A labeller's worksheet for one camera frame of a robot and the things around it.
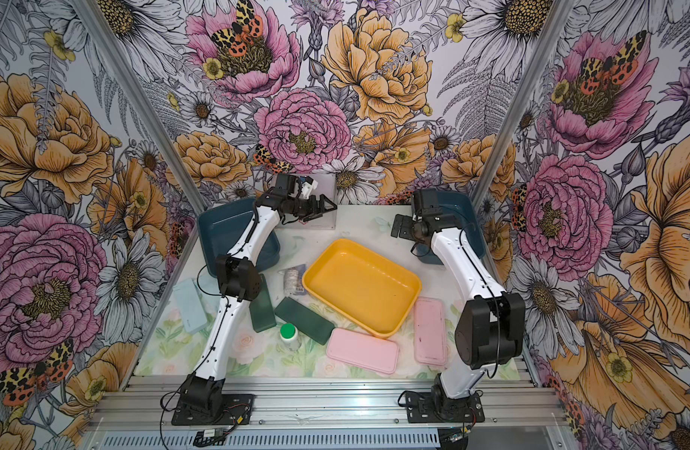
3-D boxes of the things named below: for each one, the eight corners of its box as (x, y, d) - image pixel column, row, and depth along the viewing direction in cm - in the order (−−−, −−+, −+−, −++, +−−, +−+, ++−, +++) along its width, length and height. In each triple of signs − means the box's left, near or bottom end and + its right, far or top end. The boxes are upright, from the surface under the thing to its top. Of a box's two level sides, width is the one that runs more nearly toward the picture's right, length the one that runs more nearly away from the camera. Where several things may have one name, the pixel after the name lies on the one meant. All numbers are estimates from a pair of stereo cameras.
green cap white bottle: (285, 351, 86) (278, 338, 78) (287, 336, 89) (280, 322, 81) (299, 351, 86) (294, 338, 78) (301, 336, 89) (296, 322, 81)
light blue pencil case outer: (189, 334, 89) (185, 332, 87) (175, 289, 99) (172, 286, 98) (209, 323, 91) (206, 320, 90) (194, 280, 102) (191, 277, 100)
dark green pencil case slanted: (274, 315, 93) (272, 312, 91) (288, 298, 97) (287, 294, 95) (323, 346, 87) (323, 343, 85) (336, 325, 91) (336, 322, 89)
